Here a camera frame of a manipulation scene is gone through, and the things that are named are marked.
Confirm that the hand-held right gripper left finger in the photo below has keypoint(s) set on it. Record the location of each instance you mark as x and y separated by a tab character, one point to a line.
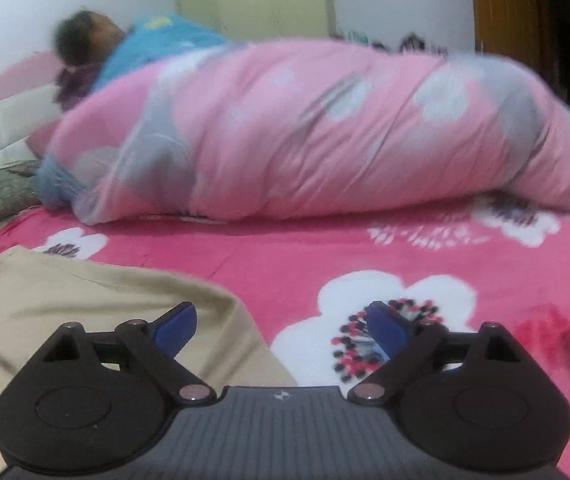
177	330

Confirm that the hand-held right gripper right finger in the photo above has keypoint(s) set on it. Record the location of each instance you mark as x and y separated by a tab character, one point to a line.
385	332

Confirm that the beige pants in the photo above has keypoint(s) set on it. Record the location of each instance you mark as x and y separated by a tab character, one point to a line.
90	290

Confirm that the pink floral bed sheet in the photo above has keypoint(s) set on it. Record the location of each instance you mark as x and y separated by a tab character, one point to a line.
275	255

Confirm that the pink grey floral quilt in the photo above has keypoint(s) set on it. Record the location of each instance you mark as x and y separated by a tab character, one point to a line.
290	135

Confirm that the brown wooden door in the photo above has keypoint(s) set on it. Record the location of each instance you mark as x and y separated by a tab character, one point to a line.
505	10

